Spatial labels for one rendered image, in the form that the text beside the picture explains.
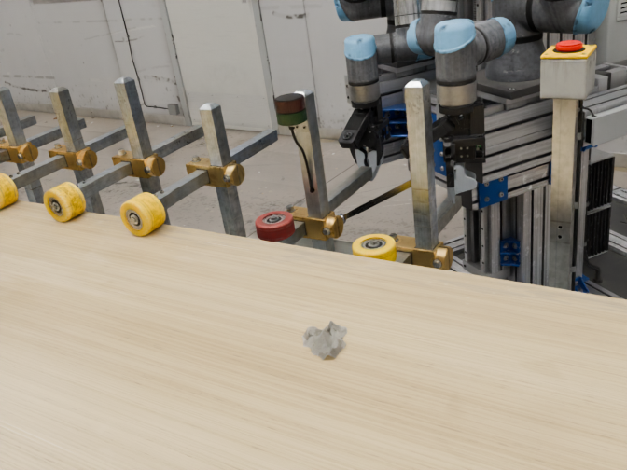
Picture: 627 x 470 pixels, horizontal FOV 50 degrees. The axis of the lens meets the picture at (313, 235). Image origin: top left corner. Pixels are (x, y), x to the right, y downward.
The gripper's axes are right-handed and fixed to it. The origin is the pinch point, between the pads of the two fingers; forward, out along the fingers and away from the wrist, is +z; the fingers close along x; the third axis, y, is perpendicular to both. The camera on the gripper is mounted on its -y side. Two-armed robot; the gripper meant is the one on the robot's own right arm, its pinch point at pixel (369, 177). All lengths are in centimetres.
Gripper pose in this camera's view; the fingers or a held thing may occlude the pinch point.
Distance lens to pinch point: 174.7
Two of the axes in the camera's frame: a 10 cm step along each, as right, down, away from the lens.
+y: 5.1, -4.4, 7.4
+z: 1.3, 8.9, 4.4
